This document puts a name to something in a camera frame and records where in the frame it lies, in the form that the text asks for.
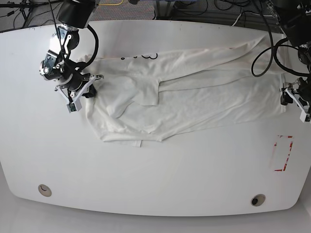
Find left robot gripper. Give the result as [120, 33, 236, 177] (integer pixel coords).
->
[280, 77, 311, 114]

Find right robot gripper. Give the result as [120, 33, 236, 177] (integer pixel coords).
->
[54, 73, 104, 104]

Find white printed T-shirt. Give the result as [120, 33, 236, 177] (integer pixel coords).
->
[85, 36, 286, 147]

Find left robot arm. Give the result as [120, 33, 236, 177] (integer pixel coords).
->
[266, 0, 311, 122]

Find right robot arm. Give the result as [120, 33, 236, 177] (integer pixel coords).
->
[39, 0, 103, 112]

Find red tape rectangle marking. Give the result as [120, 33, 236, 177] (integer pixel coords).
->
[271, 135, 294, 172]

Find black tripod stand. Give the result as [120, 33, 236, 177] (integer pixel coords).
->
[0, 0, 63, 33]

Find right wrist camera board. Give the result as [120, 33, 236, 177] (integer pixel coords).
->
[67, 100, 82, 113]

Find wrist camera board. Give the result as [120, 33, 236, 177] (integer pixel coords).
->
[300, 112, 311, 122]
[67, 100, 82, 113]

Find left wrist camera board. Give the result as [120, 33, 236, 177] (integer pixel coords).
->
[300, 112, 311, 122]

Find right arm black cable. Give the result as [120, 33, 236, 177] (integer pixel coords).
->
[75, 24, 100, 73]

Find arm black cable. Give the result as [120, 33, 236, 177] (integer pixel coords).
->
[251, 0, 309, 78]
[75, 24, 100, 73]

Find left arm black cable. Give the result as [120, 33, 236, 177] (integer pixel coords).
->
[251, 0, 309, 78]

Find yellow cable on floor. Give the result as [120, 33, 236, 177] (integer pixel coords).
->
[99, 0, 124, 7]

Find right table cable grommet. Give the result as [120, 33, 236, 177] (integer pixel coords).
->
[251, 194, 266, 207]

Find table cable grommet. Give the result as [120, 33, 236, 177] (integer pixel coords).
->
[38, 184, 52, 197]
[251, 194, 266, 207]

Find left table cable grommet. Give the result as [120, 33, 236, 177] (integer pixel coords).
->
[38, 184, 52, 197]

